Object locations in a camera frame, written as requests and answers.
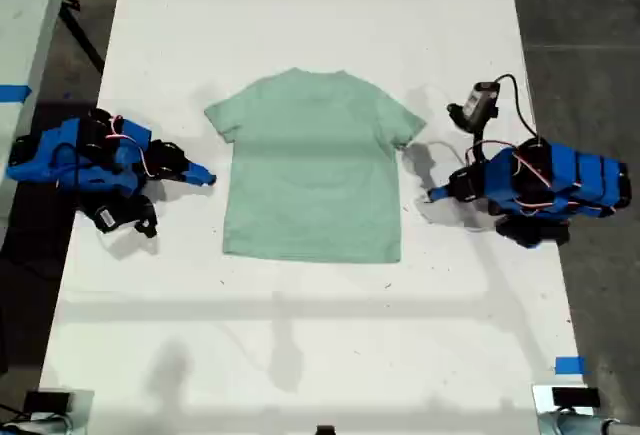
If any pale green T-shirt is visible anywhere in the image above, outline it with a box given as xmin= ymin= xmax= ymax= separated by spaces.
xmin=203 ymin=67 xmax=428 ymax=265

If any black stand leg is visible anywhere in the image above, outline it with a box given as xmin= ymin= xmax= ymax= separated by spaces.
xmin=58 ymin=0 xmax=107 ymax=75

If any blue tape strip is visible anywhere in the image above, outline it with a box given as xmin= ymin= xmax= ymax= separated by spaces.
xmin=554 ymin=355 xmax=586 ymax=376
xmin=0 ymin=83 xmax=33 ymax=103

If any pale side table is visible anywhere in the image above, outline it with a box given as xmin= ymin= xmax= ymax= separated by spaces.
xmin=0 ymin=0 xmax=72 ymax=244

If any shiny metal plate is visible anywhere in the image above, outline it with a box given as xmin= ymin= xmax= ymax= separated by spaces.
xmin=530 ymin=383 xmax=599 ymax=435
xmin=37 ymin=388 xmax=96 ymax=435

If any small black box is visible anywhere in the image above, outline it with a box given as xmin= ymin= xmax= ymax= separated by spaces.
xmin=23 ymin=390 xmax=72 ymax=414
xmin=551 ymin=386 xmax=602 ymax=409

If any grey metal tube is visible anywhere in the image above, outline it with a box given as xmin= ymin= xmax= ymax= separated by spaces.
xmin=538 ymin=410 xmax=640 ymax=435
xmin=0 ymin=413 xmax=76 ymax=435

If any camera black stalk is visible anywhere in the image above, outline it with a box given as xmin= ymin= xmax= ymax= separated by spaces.
xmin=472 ymin=122 xmax=494 ymax=166

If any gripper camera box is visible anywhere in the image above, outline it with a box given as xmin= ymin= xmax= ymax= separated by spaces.
xmin=446 ymin=81 xmax=502 ymax=132
xmin=88 ymin=194 xmax=160 ymax=240

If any camera black cable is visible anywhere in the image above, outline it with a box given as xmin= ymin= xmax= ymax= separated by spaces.
xmin=492 ymin=73 xmax=540 ymax=141

